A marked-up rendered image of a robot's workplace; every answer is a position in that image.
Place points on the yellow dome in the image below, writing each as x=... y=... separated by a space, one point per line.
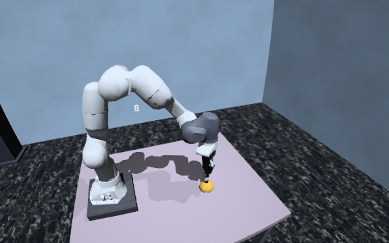
x=206 y=186

